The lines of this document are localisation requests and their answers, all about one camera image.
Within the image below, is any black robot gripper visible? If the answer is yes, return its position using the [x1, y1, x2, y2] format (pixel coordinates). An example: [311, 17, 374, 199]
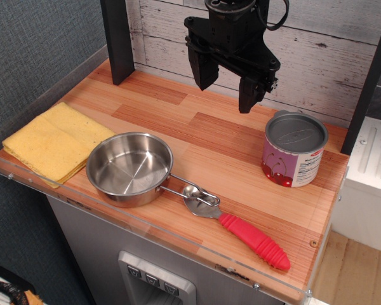
[184, 1, 281, 114]

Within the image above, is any cherry label tin can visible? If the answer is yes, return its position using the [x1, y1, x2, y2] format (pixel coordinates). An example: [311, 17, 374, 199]
[261, 110, 328, 187]

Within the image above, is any stainless steel pot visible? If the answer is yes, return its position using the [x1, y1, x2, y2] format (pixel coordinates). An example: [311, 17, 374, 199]
[86, 132, 220, 208]

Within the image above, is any folded yellow cloth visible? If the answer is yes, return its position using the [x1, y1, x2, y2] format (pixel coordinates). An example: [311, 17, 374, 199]
[3, 102, 115, 189]

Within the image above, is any white toy appliance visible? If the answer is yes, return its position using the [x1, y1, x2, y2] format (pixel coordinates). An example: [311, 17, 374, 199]
[331, 117, 381, 251]

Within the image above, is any grey toy fridge cabinet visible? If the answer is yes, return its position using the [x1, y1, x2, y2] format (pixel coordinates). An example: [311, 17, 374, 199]
[48, 197, 282, 304]

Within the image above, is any silver dispenser button panel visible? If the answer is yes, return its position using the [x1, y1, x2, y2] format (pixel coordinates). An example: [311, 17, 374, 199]
[118, 250, 197, 304]

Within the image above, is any clear acrylic edge guard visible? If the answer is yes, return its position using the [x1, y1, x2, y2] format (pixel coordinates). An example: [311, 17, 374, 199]
[0, 133, 350, 298]

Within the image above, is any black orange object corner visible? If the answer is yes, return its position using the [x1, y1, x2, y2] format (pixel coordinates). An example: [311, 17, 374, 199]
[0, 266, 45, 304]

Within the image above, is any red handled metal spoon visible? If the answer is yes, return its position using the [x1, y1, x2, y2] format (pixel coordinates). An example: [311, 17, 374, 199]
[182, 185, 291, 271]

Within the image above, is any black left vertical post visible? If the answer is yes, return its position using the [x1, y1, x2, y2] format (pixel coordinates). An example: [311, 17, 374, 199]
[100, 0, 135, 85]

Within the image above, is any black vertical post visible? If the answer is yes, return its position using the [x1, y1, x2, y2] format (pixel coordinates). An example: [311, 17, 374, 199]
[340, 36, 381, 155]
[100, 0, 135, 85]

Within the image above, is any black right vertical post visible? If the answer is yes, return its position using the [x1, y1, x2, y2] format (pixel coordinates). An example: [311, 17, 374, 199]
[340, 36, 381, 155]

